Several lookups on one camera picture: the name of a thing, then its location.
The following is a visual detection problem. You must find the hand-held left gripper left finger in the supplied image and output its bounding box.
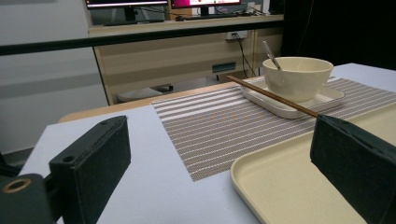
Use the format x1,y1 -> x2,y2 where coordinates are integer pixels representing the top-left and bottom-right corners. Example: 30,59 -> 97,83
49,115 -> 132,224

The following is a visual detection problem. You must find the white cabinet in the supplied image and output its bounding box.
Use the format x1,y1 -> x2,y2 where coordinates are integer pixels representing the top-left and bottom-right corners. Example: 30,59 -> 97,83
0,0 -> 108,154

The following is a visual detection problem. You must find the cream plastic tray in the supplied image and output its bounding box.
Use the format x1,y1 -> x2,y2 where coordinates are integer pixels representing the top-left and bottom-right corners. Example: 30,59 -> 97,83
230,102 -> 396,224

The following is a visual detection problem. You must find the grey desk label panel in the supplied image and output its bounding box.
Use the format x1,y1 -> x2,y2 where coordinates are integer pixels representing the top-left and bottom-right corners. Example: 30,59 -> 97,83
211,62 -> 237,75

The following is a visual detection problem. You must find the light wooden desk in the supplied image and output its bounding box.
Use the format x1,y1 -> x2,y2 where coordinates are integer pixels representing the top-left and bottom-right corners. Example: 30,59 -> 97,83
87,13 -> 285,105

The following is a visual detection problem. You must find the white square plate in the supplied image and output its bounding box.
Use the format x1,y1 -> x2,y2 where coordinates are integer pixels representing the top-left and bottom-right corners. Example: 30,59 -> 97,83
240,79 -> 347,120

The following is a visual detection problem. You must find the brown wooden chopstick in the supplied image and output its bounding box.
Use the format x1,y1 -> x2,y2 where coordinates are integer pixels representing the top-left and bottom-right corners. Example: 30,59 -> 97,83
227,76 -> 319,119
226,75 -> 319,118

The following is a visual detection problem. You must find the black computer monitor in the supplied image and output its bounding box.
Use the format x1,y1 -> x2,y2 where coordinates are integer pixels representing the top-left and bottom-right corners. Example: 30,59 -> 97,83
170,0 -> 243,17
85,0 -> 169,23

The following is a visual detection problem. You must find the cream ceramic bowl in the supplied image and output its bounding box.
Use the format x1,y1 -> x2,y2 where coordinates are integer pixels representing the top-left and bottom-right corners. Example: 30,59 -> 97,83
262,56 -> 334,104

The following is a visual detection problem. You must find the black power cable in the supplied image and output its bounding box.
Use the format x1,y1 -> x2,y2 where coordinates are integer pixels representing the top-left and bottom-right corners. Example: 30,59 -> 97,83
233,33 -> 260,77

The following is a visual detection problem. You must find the metal spoon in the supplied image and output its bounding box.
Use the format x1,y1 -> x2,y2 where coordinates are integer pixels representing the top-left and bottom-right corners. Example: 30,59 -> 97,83
262,40 -> 283,71

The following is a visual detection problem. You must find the black horizontal frame bar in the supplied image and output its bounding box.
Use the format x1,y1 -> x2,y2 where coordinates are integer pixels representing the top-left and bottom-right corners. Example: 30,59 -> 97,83
0,20 -> 285,57

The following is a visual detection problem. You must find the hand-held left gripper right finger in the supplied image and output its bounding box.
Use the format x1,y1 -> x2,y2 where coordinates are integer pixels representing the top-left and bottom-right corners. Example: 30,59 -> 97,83
309,114 -> 396,224

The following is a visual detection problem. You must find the white power strip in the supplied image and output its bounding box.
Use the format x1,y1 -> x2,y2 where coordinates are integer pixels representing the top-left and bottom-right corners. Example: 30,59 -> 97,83
225,30 -> 249,41

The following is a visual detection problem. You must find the striped woven placemat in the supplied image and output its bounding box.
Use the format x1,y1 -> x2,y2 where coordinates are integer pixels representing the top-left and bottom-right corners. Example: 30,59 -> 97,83
150,76 -> 396,183

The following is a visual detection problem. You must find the black curtain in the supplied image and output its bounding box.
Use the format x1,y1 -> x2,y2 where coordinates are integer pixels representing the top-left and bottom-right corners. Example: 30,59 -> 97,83
281,0 -> 396,71

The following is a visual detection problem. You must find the black keyboard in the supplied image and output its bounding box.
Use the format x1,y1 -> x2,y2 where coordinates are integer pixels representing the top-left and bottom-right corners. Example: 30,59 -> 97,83
186,12 -> 241,21

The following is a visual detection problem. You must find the grey low floor object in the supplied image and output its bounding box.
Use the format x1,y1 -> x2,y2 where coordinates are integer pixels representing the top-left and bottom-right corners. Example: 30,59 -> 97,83
117,83 -> 174,104

